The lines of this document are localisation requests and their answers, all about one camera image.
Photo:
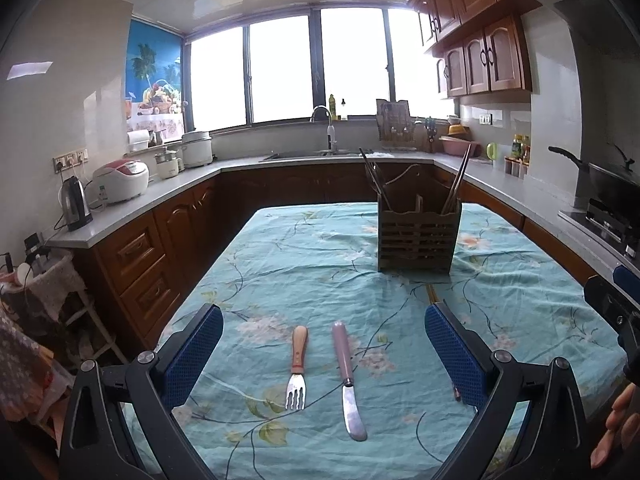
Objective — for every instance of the green cup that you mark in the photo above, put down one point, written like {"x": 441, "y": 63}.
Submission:
{"x": 492, "y": 151}

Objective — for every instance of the white electric pot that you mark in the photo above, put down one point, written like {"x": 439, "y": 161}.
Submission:
{"x": 196, "y": 147}

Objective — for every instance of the steel electric kettle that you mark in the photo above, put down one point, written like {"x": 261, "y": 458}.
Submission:
{"x": 76, "y": 212}

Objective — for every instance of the wooden utensil caddy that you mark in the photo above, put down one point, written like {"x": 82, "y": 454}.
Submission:
{"x": 418, "y": 222}

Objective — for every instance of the white red rice cooker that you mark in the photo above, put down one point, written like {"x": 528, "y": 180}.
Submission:
{"x": 121, "y": 180}

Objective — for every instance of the steel range hood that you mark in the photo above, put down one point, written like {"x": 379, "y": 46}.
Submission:
{"x": 599, "y": 24}

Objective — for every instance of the wall power socket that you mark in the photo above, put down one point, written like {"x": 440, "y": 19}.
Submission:
{"x": 70, "y": 160}

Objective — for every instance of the spice jar group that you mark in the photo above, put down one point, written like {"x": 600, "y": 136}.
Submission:
{"x": 517, "y": 163}

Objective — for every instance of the upper wooden wall cabinets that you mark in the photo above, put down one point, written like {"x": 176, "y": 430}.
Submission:
{"x": 479, "y": 45}

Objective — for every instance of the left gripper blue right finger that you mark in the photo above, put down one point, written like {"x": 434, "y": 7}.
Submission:
{"x": 463, "y": 354}

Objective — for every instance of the pink handled butter knife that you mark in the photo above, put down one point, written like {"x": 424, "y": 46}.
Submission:
{"x": 352, "y": 419}

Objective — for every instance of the person's right hand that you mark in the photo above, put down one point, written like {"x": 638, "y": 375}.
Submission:
{"x": 622, "y": 426}

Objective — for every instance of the pink plastic basin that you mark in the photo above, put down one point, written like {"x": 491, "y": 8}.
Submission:
{"x": 454, "y": 146}

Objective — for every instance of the lower wooden base cabinets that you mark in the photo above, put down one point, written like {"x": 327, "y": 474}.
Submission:
{"x": 200, "y": 239}

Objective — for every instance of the fruit poster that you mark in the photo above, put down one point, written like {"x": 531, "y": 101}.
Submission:
{"x": 153, "y": 81}

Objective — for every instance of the gas stove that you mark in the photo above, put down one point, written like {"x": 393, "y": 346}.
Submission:
{"x": 616, "y": 232}

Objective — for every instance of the orange handled small fork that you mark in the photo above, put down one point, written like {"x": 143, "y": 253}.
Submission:
{"x": 295, "y": 395}

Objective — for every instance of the black wok with lid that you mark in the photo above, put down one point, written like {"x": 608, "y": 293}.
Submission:
{"x": 616, "y": 186}

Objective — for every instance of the teal floral tablecloth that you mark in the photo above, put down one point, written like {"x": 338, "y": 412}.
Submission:
{"x": 324, "y": 369}

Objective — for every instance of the small cream appliance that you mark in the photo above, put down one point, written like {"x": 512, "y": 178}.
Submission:
{"x": 167, "y": 164}

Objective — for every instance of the yellow bottle on sill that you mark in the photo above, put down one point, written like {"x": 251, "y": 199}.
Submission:
{"x": 332, "y": 106}

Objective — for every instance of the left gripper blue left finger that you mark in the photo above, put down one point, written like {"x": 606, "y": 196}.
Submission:
{"x": 184, "y": 355}

